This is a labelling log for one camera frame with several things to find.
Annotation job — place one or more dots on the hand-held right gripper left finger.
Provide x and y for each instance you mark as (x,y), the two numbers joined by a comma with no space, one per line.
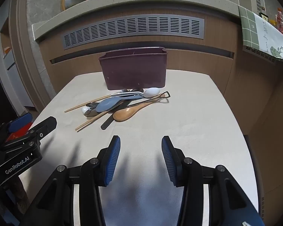
(112,161)

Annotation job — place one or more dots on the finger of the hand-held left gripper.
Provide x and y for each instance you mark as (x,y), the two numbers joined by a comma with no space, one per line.
(20,122)
(46,125)

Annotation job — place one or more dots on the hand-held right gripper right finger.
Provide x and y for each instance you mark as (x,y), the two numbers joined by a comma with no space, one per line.
(169,161)

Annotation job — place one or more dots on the wooden chopstick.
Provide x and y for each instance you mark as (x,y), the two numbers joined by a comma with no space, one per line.
(89,121)
(85,105)

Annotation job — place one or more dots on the wooden spoon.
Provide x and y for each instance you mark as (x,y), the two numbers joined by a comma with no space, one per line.
(121,115)

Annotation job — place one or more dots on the metal spoon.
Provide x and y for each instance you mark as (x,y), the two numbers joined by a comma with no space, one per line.
(92,113)
(126,90)

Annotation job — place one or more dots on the blue plastic spoon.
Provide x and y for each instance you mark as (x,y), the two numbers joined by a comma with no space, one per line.
(107,105)

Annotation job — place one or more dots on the white plastic spoon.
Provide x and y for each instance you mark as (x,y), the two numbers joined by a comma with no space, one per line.
(152,92)

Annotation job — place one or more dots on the purple plastic utensil holder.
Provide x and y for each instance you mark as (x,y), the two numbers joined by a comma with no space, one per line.
(134,70)

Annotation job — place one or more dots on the green checked cloth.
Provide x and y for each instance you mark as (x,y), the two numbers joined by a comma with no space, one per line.
(259,35)

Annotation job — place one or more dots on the dark sauce bottle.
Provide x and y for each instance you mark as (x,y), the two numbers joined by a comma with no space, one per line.
(264,16)

